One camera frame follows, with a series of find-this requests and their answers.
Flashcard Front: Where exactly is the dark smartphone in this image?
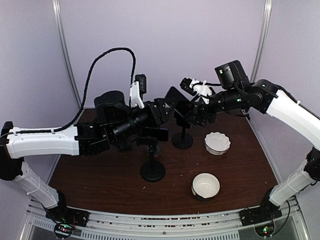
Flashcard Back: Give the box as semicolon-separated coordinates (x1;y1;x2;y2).
165;86;188;103

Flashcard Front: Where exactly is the silver smartphone black screen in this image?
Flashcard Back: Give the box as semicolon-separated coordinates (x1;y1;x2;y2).
174;101;191;126

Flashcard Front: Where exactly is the black round-base clamp phone stand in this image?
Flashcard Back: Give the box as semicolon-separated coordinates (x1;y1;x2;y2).
171;119;194;149

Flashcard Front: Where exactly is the clear-base metal phone stand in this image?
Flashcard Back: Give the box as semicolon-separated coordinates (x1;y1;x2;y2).
143;145;163;158

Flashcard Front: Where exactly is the black gooseneck phone stand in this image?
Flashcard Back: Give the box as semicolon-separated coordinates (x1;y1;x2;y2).
137;137;166;183

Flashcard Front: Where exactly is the blue-edged black smartphone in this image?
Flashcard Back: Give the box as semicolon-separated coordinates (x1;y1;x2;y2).
142;127;169;142

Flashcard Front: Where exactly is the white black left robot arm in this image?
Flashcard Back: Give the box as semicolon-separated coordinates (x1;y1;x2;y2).
0;90;177;222

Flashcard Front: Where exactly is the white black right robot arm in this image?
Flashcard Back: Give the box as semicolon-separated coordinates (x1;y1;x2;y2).
175;60;320;221

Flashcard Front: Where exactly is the white scalloped dish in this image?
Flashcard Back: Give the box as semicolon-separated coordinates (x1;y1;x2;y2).
204;132;231;156

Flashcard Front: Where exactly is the white round bowl black rim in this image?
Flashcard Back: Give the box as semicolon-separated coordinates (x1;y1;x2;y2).
191;172;221;202

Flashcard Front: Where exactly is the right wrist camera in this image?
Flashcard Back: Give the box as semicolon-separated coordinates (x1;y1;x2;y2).
179;78;213;105

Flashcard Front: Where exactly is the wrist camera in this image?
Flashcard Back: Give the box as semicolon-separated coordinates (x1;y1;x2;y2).
179;78;213;105
129;74;147;109

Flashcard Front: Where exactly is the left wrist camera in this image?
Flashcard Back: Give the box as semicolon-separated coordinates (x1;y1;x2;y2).
129;74;147;109

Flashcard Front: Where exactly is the aluminium front rail frame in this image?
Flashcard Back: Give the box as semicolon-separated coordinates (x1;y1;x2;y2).
18;197;311;240

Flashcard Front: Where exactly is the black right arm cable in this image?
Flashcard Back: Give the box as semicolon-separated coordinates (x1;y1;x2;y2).
272;199;292;226

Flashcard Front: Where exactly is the black braided left cable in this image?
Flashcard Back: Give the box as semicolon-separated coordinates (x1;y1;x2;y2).
52;47;137;132

